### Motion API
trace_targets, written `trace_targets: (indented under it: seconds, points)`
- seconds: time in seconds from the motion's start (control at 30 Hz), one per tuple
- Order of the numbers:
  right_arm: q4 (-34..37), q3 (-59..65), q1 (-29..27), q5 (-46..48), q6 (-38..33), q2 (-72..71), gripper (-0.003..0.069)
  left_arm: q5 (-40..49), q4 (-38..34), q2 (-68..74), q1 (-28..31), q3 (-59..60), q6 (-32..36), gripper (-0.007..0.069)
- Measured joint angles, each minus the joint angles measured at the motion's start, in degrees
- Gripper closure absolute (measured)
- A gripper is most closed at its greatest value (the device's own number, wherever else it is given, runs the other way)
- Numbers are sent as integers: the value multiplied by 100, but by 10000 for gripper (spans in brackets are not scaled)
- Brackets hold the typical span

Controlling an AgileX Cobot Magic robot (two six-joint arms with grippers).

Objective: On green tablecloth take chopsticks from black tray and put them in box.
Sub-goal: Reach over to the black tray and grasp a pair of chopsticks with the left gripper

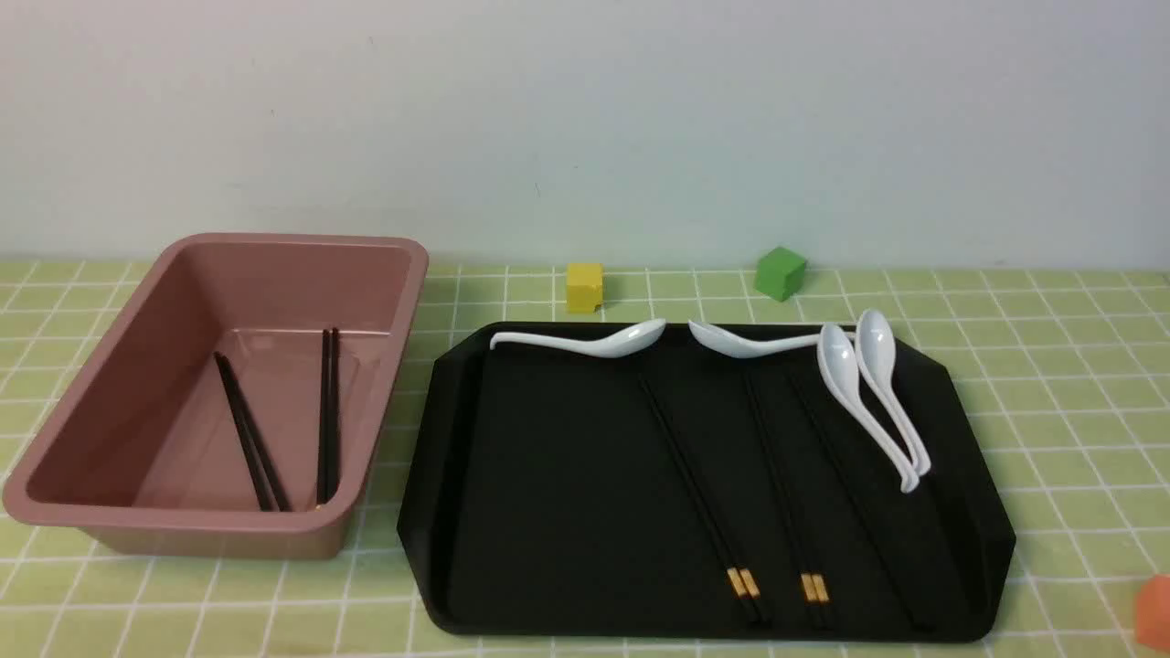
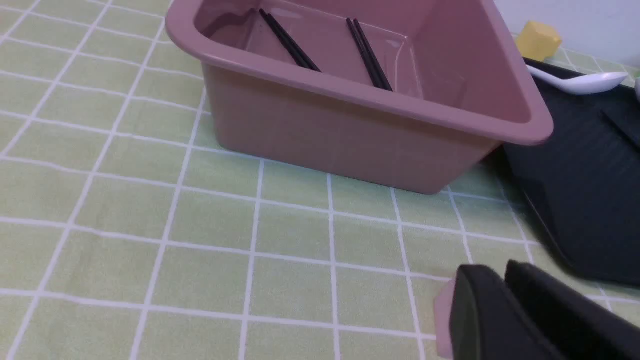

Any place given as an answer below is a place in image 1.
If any gold-banded black chopstick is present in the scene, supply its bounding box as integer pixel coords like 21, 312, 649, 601
743, 369, 830, 631
742, 366, 824, 631
656, 395, 769, 629
324, 325, 340, 501
636, 372, 761, 628
316, 330, 333, 509

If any yellow cube block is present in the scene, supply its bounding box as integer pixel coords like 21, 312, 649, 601
565, 262, 603, 315

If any white spoon far left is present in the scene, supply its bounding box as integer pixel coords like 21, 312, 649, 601
489, 318, 667, 359

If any white spoon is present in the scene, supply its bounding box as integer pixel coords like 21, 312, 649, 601
489, 318, 667, 359
686, 321, 819, 359
815, 324, 920, 494
854, 308, 931, 477

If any white spoon centre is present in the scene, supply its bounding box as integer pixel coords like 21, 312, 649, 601
686, 321, 819, 359

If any black plastic tray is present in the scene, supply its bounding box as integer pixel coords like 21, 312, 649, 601
398, 322, 1016, 644

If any green cube block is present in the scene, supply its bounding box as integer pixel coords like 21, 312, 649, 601
753, 246, 808, 302

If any plain black chopstick on tray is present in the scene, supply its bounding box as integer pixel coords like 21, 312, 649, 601
784, 371, 931, 631
793, 372, 940, 630

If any white spoon inner right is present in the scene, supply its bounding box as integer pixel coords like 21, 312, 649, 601
815, 324, 920, 494

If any gold-banded black chopstick in bin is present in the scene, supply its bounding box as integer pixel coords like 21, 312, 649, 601
324, 325, 340, 501
316, 330, 333, 509

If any white spoon outer right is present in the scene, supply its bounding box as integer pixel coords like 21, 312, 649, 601
854, 308, 931, 477

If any plain black chopstick in bin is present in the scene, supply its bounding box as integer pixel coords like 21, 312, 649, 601
213, 351, 275, 512
230, 366, 293, 512

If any pink plastic bin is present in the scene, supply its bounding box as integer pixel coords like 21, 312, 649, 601
4, 234, 428, 558

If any orange block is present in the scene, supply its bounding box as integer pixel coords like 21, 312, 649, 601
1133, 574, 1169, 653

